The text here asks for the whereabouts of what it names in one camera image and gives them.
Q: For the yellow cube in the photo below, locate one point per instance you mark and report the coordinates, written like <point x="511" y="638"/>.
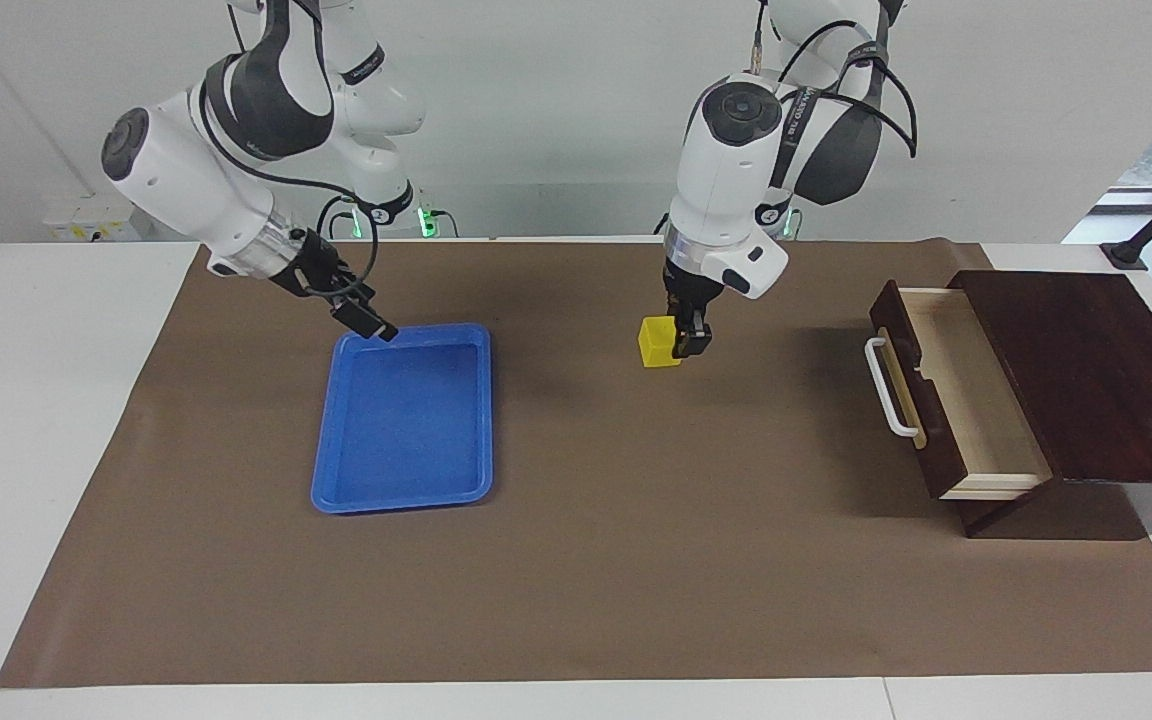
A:
<point x="656" y="345"/>

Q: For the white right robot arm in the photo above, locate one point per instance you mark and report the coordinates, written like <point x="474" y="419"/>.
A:
<point x="206" y="190"/>

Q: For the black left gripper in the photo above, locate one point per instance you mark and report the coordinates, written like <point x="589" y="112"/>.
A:
<point x="693" y="290"/>

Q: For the brown table mat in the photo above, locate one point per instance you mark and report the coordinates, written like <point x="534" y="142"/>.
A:
<point x="586" y="560"/>

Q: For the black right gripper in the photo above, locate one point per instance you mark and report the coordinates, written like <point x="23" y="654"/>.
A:
<point x="311" y="262"/>

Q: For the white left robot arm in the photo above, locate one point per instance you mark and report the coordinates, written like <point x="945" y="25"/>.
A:
<point x="726" y="170"/>

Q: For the white power socket box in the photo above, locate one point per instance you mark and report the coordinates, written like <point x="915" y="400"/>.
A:
<point x="91" y="218"/>

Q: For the blue plastic tray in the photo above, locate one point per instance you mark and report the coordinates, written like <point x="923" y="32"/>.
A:
<point x="401" y="420"/>

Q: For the dark wooden drawer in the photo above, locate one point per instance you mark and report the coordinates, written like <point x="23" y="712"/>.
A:
<point x="976" y="400"/>

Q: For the dark wooden cabinet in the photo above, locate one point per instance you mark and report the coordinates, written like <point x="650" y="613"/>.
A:
<point x="1096" y="380"/>

